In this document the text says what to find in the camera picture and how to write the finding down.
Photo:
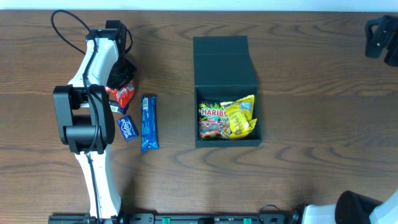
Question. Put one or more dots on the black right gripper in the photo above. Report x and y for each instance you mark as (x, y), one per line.
(379, 35)

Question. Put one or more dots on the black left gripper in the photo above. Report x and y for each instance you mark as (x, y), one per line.
(114, 83)

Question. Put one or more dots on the red candy bag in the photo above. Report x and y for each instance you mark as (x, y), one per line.
(124, 95)

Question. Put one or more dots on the blue Oreo cookie pack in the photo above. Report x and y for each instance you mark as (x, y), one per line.
(148, 124)

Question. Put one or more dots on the dark green box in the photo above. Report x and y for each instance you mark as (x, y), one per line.
(224, 71)

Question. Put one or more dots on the Haribo gummy bag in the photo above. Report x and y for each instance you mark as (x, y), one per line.
(213, 122)

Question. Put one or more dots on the yellow candy bag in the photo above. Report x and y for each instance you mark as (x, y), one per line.
(239, 113)

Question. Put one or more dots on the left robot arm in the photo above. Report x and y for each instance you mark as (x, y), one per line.
(85, 120)

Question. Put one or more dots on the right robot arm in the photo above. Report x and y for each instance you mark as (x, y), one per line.
(351, 208)

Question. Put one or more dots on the dark blue chocolate bar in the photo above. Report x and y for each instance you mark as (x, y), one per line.
(117, 108)

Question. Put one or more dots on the blue Eclipse mints tin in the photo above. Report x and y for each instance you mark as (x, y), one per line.
(127, 128)

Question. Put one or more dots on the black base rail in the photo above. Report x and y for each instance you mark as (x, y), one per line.
(149, 218)

